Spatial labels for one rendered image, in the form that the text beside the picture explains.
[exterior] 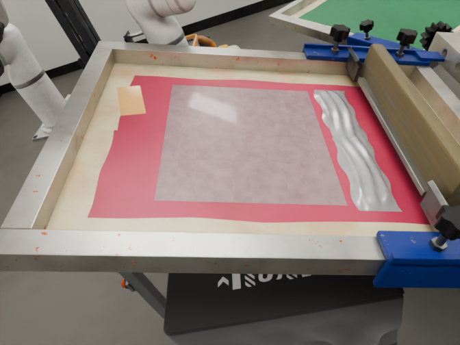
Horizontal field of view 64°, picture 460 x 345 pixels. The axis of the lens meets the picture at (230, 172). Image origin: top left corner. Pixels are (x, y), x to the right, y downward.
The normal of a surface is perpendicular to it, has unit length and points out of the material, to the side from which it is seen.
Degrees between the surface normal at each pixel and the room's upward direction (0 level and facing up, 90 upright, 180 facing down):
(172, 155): 21
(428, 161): 67
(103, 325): 0
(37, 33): 90
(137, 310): 0
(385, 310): 90
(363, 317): 91
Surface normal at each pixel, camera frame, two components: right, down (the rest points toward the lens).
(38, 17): 0.04, 0.69
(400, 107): -0.99, -0.05
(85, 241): 0.07, -0.72
